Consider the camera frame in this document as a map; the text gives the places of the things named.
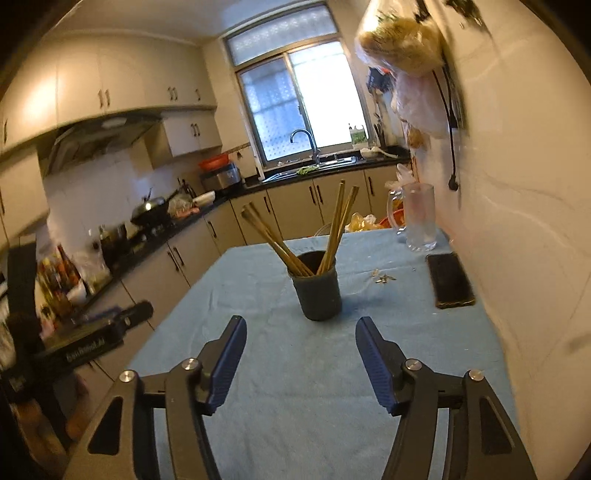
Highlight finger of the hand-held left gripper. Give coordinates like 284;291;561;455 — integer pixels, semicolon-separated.
69;300;154;330

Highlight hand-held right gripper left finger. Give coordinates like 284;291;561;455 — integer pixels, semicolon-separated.
69;315;247;480

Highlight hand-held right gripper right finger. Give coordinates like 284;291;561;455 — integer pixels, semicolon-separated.
355;316;539;480

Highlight black chopstick holder cup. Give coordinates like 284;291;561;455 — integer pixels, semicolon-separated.
287;250;343;322

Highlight bundle of wooden chopsticks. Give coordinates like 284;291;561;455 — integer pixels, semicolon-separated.
240;180;361;278

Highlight row of condiment bottles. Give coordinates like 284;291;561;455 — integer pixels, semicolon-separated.
36;244;89;326

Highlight blue towel table cover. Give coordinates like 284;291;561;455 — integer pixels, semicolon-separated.
124;227;522;480

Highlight black wok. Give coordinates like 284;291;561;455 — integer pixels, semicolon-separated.
130;186;168;228

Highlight black smartphone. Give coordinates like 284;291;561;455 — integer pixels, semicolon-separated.
425;251;476;309

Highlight black kitchen countertop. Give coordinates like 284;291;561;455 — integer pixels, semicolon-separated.
41;145;413;319

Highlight packaged food on counter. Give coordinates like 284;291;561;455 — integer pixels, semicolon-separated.
167;194;201;219

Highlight yellow plastic bag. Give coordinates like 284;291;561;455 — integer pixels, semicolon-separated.
346;212;380;232

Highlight red plastic basket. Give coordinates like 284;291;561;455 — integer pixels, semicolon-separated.
378;208;408;230

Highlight clear glass mug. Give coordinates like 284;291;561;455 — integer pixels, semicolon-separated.
386;183;439;253

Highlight steel rice cooker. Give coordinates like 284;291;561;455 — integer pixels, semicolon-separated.
200;164;242;193

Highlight red bowl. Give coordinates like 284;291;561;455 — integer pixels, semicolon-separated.
198;153;230;171

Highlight beige lower kitchen cabinets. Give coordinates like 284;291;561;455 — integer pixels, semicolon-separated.
69;165;419;384

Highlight beige kitchen cabinets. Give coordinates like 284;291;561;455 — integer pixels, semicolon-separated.
69;165;419;384
0;37;223;160

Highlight range hood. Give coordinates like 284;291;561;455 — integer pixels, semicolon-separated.
39;114;163;177

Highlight steel kitchen sink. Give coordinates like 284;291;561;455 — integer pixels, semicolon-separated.
264;156;360;182

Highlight beige upper kitchen cabinets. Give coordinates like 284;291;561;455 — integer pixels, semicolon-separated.
0;37;223;160

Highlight steel kitchen faucet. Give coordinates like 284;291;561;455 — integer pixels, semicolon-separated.
289;128;322;165

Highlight white hanging plastic bag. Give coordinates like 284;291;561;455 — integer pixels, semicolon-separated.
392;68;454;140

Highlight kitchen window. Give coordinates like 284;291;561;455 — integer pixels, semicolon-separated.
222;6;376;174

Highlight hanging bag of food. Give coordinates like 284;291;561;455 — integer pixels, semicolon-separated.
355;0;448;78

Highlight black power cable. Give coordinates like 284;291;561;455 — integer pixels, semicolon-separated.
432;65;461;192

